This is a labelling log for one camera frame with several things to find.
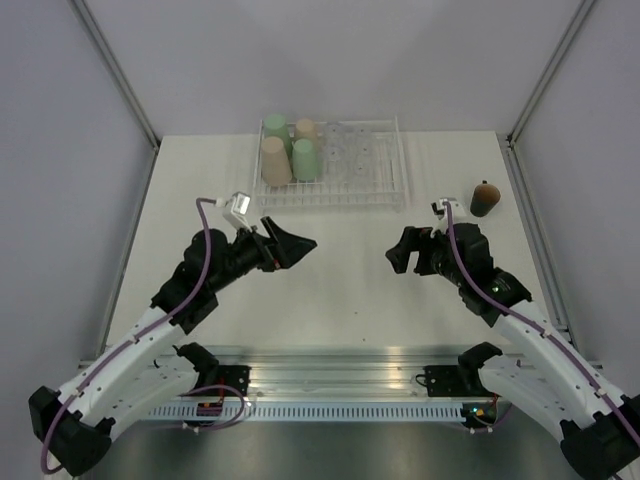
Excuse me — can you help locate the aluminium frame post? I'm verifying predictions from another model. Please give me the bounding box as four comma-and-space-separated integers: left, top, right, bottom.
504, 0, 599, 149
68, 0, 161, 152

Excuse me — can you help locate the white wire dish rack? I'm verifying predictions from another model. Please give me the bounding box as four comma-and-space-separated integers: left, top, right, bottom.
252, 118, 407, 212

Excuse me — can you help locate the beige cup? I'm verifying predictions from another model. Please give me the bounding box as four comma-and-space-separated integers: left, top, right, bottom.
261, 136, 293, 187
294, 118, 319, 150

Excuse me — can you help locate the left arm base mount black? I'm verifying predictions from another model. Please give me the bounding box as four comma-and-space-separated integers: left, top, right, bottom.
195, 365, 251, 398

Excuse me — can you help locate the right aluminium frame post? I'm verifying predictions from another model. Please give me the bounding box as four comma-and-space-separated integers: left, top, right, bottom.
504, 0, 599, 149

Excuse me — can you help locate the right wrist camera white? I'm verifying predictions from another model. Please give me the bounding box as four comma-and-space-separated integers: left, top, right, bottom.
431, 197, 469, 236

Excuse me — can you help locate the left aluminium frame post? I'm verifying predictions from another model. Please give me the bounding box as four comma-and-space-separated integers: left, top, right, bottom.
68, 0, 161, 152

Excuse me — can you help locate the beige cup rear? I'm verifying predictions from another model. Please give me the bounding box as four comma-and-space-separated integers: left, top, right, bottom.
294, 118, 319, 150

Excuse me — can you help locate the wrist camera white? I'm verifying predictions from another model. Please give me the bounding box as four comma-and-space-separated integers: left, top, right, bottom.
223, 192, 251, 230
431, 197, 469, 236

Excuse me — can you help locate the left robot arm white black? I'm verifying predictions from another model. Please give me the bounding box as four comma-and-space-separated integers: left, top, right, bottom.
28, 217, 317, 476

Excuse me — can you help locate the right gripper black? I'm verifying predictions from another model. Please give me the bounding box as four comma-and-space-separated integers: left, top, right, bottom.
386, 225, 467, 286

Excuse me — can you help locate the beige cup front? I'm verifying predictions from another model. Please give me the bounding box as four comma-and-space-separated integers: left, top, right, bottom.
261, 136, 293, 187

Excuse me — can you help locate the dark brown mug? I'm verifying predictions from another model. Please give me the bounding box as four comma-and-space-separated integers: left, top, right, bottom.
470, 180, 501, 218

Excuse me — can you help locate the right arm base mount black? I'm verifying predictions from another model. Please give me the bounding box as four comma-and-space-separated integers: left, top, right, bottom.
423, 365, 484, 398

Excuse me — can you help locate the green cup front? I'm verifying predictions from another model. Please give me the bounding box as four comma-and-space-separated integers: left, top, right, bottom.
292, 138, 319, 182

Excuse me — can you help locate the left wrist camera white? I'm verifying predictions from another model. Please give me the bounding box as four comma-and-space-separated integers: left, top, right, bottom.
223, 192, 251, 230

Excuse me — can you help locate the aluminium mounting rail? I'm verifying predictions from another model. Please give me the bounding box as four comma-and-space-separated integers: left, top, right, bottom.
69, 327, 614, 401

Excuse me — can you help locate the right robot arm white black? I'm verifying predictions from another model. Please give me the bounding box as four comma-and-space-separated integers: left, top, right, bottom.
385, 223, 639, 479

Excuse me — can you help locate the white slotted cable duct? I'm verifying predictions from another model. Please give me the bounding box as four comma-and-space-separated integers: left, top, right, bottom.
146, 401, 465, 423

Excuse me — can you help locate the green cup rear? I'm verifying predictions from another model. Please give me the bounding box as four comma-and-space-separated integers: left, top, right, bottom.
263, 113, 292, 155

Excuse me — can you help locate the green cup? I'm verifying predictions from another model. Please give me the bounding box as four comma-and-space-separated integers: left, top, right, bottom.
292, 138, 319, 182
263, 113, 292, 155

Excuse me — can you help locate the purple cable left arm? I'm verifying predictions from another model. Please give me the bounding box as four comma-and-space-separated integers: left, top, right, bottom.
39, 197, 251, 474

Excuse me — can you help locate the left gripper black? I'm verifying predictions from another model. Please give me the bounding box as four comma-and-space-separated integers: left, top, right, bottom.
210, 217, 316, 293

